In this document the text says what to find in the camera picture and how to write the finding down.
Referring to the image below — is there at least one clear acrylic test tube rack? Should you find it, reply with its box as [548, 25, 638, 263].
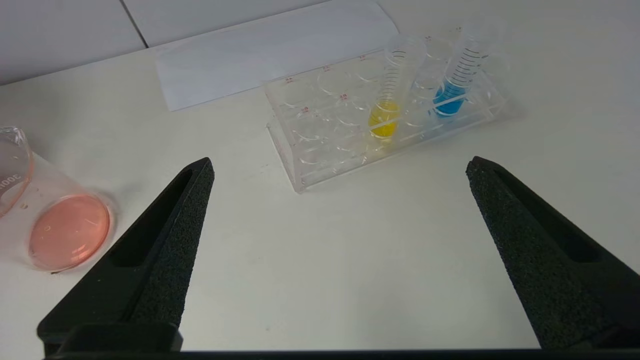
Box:
[265, 30, 511, 194]

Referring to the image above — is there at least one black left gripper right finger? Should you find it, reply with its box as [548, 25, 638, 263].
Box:
[466, 156, 640, 351]

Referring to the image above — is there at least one clear glass beaker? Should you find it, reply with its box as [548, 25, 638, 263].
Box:
[0, 126, 117, 273]

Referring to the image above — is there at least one test tube with yellow pigment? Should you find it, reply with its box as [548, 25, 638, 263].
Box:
[368, 35, 427, 138]

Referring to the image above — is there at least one test tube with blue pigment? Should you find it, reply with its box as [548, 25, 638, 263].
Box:
[432, 25, 493, 117]

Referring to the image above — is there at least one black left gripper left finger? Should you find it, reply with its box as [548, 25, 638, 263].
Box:
[37, 157, 216, 356]

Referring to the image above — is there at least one white paper sheet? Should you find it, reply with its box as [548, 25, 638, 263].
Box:
[155, 0, 401, 112]

